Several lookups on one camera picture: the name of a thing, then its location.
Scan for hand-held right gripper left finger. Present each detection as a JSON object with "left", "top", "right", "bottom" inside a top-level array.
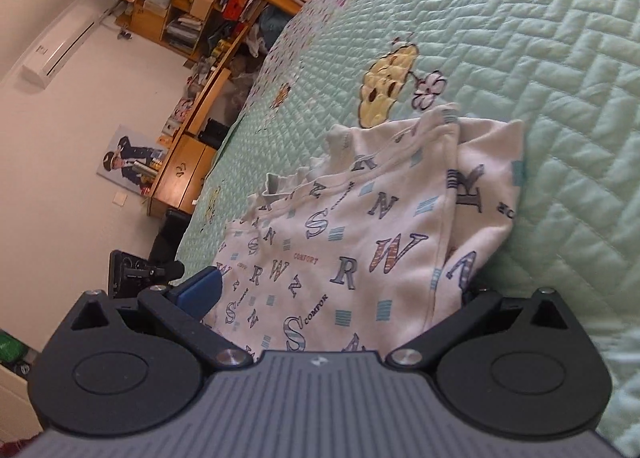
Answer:
[{"left": 70, "top": 265, "right": 255, "bottom": 368}]

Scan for green bee-print quilt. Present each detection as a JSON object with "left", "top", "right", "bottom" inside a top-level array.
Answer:
[{"left": 175, "top": 0, "right": 640, "bottom": 454}]

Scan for white air conditioner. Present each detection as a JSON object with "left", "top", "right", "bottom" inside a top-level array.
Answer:
[{"left": 20, "top": 3, "right": 108, "bottom": 89}]

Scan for black chair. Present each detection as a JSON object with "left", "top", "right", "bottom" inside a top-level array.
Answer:
[{"left": 147, "top": 208, "right": 193, "bottom": 269}]

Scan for blue cloth bundle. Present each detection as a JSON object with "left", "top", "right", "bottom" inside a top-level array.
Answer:
[{"left": 257, "top": 6, "right": 293, "bottom": 39}]

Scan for red box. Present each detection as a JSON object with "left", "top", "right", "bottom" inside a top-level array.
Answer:
[{"left": 222, "top": 0, "right": 253, "bottom": 22}]

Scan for white letter-print pajama pants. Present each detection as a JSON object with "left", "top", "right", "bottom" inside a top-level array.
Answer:
[{"left": 202, "top": 103, "right": 526, "bottom": 354}]

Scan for wooden desk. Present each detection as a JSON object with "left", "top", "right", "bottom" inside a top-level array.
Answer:
[{"left": 147, "top": 26, "right": 261, "bottom": 219}]

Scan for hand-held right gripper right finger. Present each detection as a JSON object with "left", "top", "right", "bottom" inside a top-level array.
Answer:
[{"left": 389, "top": 287, "right": 583, "bottom": 369}]

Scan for green bag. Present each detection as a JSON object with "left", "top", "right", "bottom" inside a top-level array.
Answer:
[{"left": 0, "top": 331, "right": 26, "bottom": 364}]

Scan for black computer tower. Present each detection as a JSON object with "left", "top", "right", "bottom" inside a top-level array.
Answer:
[{"left": 197, "top": 118, "right": 231, "bottom": 146}]

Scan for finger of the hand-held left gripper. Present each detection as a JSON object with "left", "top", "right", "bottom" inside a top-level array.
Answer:
[{"left": 145, "top": 261, "right": 184, "bottom": 286}]

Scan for wall poster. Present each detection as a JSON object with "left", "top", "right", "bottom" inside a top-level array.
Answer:
[{"left": 95, "top": 124, "right": 168, "bottom": 194}]

